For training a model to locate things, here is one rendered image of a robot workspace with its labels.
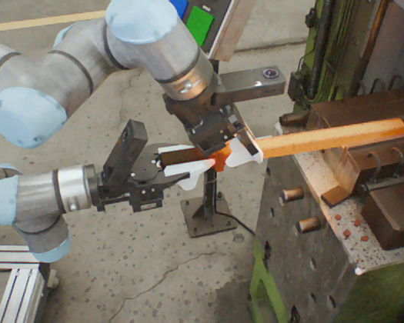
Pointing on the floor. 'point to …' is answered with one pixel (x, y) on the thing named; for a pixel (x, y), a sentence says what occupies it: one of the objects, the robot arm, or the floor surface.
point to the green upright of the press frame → (355, 64)
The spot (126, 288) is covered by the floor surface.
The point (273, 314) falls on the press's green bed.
